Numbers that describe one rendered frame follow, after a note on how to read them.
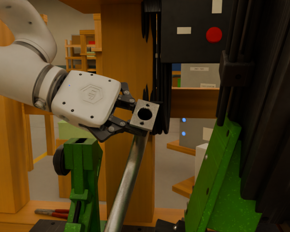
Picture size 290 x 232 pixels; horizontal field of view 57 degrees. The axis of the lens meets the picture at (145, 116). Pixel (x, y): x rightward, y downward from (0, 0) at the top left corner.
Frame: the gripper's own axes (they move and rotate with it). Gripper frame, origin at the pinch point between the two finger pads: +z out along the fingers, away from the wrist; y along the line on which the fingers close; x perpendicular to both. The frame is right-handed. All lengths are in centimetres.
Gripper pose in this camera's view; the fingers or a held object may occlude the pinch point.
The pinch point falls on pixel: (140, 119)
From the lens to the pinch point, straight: 49.0
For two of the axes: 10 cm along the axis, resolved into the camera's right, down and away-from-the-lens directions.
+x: -1.7, 4.9, 8.5
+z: 9.4, 3.3, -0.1
